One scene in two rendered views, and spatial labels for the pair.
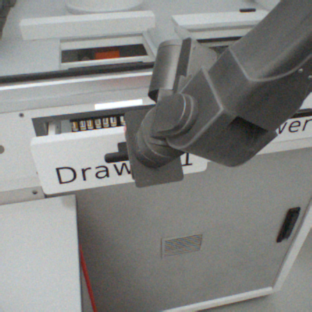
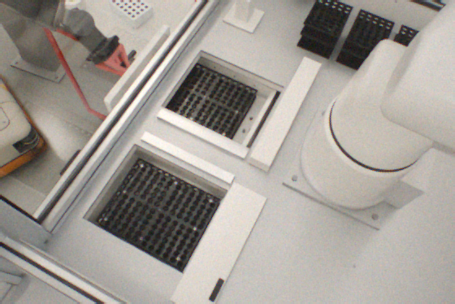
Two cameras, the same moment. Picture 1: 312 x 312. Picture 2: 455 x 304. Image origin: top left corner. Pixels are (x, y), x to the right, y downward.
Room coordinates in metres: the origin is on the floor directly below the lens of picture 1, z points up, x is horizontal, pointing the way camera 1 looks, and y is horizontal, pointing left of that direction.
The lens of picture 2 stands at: (0.99, -0.33, 1.75)
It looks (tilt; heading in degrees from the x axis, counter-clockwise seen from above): 64 degrees down; 123
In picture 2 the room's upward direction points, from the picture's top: 7 degrees clockwise
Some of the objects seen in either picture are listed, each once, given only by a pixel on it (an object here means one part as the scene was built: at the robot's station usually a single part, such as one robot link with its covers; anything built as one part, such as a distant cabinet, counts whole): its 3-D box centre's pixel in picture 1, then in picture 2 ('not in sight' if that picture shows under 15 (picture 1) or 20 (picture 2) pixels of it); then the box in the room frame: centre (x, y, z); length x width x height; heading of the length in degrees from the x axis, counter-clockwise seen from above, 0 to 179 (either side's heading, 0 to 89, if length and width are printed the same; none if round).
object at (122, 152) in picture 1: (127, 150); not in sight; (0.40, 0.04, 0.91); 0.07 x 0.04 x 0.01; 102
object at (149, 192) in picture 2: not in sight; (160, 214); (0.74, -0.21, 0.87); 0.22 x 0.18 x 0.06; 12
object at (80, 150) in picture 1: (126, 155); not in sight; (0.43, 0.05, 0.87); 0.29 x 0.02 x 0.11; 102
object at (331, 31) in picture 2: not in sight; (324, 27); (0.75, 0.42, 0.99); 0.12 x 0.09 x 0.09; 102
